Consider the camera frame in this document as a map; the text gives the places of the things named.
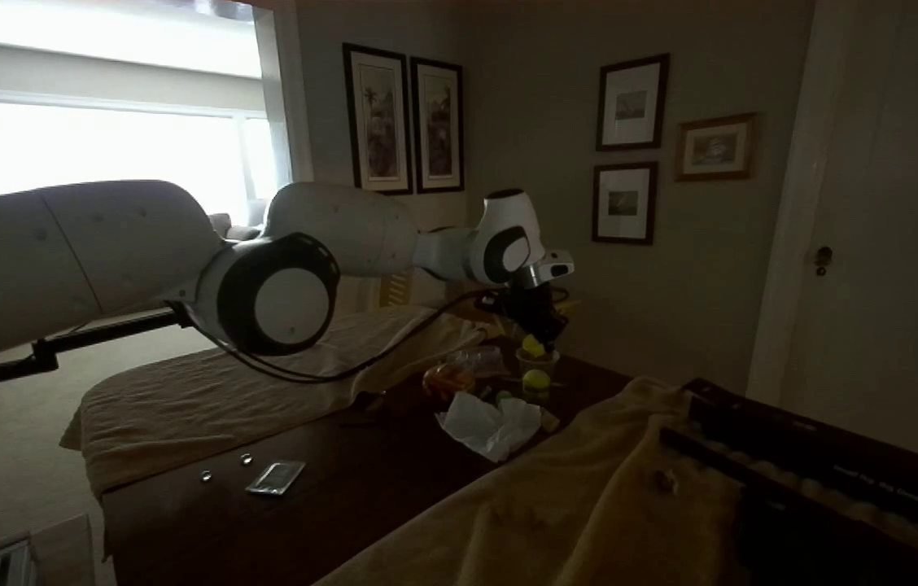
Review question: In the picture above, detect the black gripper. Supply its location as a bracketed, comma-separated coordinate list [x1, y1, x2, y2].
[494, 279, 568, 353]

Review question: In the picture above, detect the yellow-green tennis ball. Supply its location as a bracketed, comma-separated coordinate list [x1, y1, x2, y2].
[519, 367, 557, 401]

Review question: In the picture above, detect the crumpled clear plastic bag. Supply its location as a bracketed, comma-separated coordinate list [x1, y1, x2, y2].
[451, 338, 516, 383]

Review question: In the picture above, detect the white crumpled cloth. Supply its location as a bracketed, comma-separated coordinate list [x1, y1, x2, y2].
[437, 387, 560, 465]

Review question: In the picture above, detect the orange fruit toy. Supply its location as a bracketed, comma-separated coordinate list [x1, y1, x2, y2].
[420, 360, 471, 402]

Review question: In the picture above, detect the small black framed picture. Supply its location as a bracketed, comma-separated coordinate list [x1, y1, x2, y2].
[595, 51, 671, 152]
[588, 158, 662, 247]

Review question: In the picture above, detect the beige towel cloth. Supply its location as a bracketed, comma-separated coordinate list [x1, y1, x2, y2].
[57, 306, 486, 499]
[317, 370, 754, 586]

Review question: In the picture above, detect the tall black framed picture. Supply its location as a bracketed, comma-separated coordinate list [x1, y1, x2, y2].
[343, 43, 417, 200]
[410, 54, 468, 194]

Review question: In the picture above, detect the brown framed picture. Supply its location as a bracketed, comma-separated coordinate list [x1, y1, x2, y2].
[678, 109, 759, 182]

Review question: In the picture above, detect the white paper card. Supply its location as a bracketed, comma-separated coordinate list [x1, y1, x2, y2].
[244, 457, 309, 499]

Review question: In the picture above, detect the long black bar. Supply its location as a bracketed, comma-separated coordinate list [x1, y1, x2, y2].
[682, 373, 918, 514]

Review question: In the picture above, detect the black elongated device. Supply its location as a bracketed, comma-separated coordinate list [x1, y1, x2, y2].
[656, 415, 918, 586]

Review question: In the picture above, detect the white room door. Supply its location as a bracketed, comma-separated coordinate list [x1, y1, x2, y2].
[746, 0, 918, 473]

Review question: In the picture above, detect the large bright window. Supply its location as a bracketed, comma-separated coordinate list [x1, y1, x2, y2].
[0, 0, 295, 233]

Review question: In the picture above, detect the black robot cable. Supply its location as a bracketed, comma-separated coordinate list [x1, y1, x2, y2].
[164, 282, 502, 387]

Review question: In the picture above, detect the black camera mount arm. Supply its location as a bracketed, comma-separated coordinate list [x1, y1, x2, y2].
[0, 302, 194, 396]

